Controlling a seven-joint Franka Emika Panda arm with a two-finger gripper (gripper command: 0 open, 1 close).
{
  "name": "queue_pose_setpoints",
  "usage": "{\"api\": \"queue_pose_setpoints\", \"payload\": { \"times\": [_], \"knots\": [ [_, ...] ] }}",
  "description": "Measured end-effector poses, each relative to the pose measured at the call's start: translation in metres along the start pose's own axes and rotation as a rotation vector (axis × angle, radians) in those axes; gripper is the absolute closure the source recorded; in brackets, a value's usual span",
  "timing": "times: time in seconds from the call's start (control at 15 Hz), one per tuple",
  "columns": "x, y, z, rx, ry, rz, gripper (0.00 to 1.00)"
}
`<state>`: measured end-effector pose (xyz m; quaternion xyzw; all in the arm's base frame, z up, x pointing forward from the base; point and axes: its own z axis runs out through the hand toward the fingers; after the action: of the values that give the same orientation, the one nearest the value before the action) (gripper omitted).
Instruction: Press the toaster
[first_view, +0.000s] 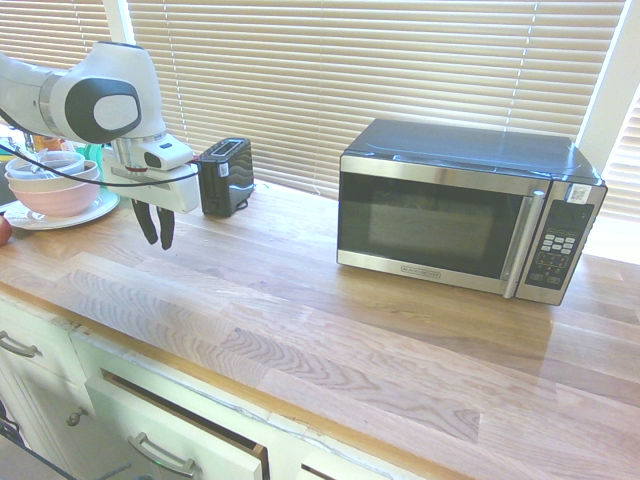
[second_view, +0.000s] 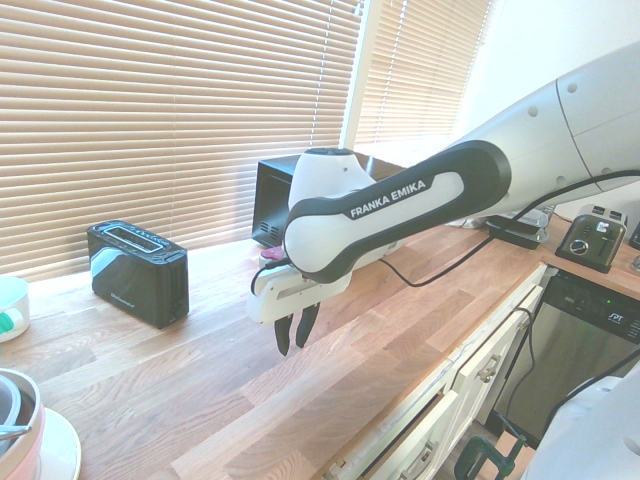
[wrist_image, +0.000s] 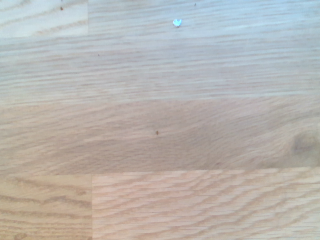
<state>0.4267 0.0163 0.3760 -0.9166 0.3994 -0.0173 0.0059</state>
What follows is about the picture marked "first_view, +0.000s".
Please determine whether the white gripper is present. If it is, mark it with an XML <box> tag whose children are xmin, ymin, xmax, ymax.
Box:
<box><xmin>102</xmin><ymin>162</ymin><xmax>203</xmax><ymax>252</ymax></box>

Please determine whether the black two-slot toaster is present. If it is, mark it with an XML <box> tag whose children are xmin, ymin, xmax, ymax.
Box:
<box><xmin>198</xmin><ymin>137</ymin><xmax>255</xmax><ymax>219</ymax></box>

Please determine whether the white dinner plate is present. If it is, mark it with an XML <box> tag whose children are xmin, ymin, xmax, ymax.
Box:
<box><xmin>2</xmin><ymin>187</ymin><xmax>122</xmax><ymax>231</ymax></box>

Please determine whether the pink bowl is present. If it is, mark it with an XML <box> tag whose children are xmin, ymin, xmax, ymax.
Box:
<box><xmin>8</xmin><ymin>170</ymin><xmax>104</xmax><ymax>219</ymax></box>

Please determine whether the clear plastic container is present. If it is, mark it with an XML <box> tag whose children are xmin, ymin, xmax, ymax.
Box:
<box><xmin>6</xmin><ymin>149</ymin><xmax>88</xmax><ymax>182</ymax></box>

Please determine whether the beige bowl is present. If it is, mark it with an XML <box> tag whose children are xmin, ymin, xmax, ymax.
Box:
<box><xmin>4</xmin><ymin>159</ymin><xmax>101</xmax><ymax>194</ymax></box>

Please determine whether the metal utensil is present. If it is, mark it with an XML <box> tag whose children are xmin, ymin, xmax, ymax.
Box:
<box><xmin>13</xmin><ymin>149</ymin><xmax>47</xmax><ymax>175</ymax></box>

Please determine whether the white cabinet drawer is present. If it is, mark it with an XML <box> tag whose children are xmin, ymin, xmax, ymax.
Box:
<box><xmin>83</xmin><ymin>368</ymin><xmax>270</xmax><ymax>480</ymax></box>

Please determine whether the narrow beige window blind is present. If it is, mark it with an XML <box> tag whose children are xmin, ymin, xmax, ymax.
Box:
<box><xmin>0</xmin><ymin>0</ymin><xmax>112</xmax><ymax>72</ymax></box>

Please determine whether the wide beige window blind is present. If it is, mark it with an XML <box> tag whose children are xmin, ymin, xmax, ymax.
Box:
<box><xmin>127</xmin><ymin>0</ymin><xmax>627</xmax><ymax>211</ymax></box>

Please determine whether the stainless steel black microwave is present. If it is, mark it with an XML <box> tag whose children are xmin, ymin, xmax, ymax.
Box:
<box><xmin>335</xmin><ymin>118</ymin><xmax>609</xmax><ymax>306</ymax></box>

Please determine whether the sunlit beige window blind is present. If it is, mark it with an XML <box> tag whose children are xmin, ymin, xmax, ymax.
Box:
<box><xmin>602</xmin><ymin>83</ymin><xmax>640</xmax><ymax>224</ymax></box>

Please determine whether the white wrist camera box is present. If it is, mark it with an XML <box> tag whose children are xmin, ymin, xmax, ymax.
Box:
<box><xmin>143</xmin><ymin>140</ymin><xmax>196</xmax><ymax>172</ymax></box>

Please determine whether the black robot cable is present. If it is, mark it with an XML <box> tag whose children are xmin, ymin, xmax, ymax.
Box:
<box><xmin>0</xmin><ymin>110</ymin><xmax>200</xmax><ymax>187</ymax></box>

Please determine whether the short metal drawer handle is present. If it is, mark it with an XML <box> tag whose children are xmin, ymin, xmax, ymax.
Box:
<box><xmin>0</xmin><ymin>330</ymin><xmax>42</xmax><ymax>359</ymax></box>

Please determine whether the white window frame post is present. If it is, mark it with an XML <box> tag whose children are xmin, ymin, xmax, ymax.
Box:
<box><xmin>575</xmin><ymin>0</ymin><xmax>640</xmax><ymax>151</ymax></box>
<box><xmin>101</xmin><ymin>0</ymin><xmax>137</xmax><ymax>49</ymax></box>

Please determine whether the long metal drawer handle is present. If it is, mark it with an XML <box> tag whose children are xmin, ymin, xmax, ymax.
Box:
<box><xmin>126</xmin><ymin>431</ymin><xmax>202</xmax><ymax>479</ymax></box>

